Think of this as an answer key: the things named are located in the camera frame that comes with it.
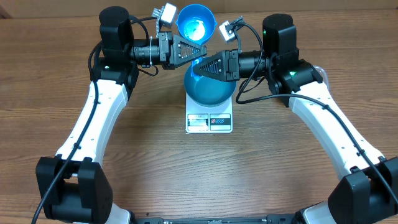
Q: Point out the white digital kitchen scale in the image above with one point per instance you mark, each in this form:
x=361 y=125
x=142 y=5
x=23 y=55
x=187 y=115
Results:
x=211 y=119

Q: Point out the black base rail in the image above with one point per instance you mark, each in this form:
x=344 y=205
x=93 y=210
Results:
x=214 y=220

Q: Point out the blue metal bowl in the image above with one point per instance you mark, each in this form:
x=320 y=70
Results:
x=206 y=91

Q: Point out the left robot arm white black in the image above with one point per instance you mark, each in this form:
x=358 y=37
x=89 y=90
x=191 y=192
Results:
x=72 y=183

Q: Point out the clear plastic bean container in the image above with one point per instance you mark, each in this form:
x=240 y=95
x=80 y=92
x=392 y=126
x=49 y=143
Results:
x=323 y=73

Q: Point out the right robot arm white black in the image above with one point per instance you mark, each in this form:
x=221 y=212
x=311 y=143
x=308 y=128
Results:
x=367 y=187

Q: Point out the blue plastic measuring scoop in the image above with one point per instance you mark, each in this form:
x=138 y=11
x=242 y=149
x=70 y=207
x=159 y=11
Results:
x=196 y=23

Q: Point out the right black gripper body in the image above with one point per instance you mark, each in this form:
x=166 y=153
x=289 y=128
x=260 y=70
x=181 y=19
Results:
x=233 y=66

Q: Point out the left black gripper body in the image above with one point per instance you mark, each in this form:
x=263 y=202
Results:
x=165 y=51

